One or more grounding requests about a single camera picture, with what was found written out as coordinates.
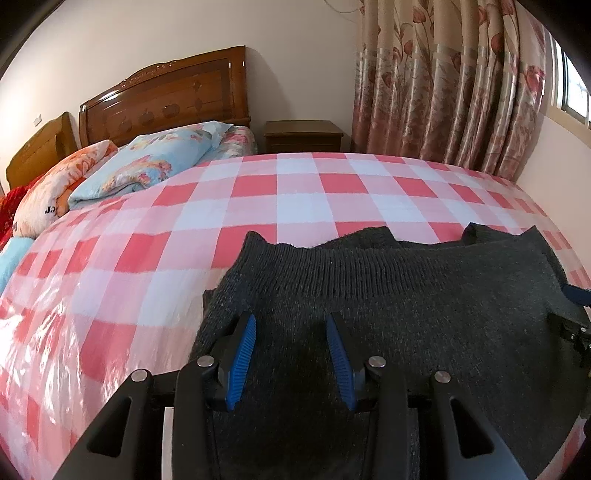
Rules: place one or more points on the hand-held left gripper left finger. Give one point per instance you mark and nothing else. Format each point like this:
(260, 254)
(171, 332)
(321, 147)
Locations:
(242, 350)

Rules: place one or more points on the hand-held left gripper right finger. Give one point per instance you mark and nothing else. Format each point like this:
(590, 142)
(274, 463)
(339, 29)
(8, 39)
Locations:
(339, 355)

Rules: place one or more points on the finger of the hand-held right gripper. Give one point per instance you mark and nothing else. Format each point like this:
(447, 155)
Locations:
(579, 339)
(579, 297)

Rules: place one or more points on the dark striped knit sweater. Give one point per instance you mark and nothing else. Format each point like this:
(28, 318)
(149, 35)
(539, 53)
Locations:
(415, 314)

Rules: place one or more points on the pink checkered bed sheet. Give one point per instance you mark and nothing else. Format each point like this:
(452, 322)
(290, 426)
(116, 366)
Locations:
(138, 258)

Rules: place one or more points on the window with white grille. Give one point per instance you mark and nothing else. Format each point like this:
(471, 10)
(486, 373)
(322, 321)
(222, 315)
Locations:
(577, 97)

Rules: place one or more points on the blue floral pillow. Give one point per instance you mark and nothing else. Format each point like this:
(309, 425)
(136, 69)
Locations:
(147, 161)

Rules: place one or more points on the wooden nightstand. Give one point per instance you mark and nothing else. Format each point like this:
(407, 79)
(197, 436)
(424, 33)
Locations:
(300, 138)

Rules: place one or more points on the light blue pillow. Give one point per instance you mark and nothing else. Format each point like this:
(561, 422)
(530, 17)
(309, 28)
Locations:
(11, 263)

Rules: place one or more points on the orange white floral pillow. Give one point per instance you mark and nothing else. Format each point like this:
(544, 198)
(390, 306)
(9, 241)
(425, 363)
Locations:
(55, 189)

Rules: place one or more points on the pink floral curtain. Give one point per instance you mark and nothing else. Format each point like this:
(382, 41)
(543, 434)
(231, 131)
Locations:
(438, 92)

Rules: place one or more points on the large wooden headboard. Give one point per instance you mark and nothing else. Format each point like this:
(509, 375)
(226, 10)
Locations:
(175, 97)

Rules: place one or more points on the red blanket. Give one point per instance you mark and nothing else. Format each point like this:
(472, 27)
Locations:
(9, 217)

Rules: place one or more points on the small wooden headboard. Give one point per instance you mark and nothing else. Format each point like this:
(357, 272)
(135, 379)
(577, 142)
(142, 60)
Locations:
(41, 152)

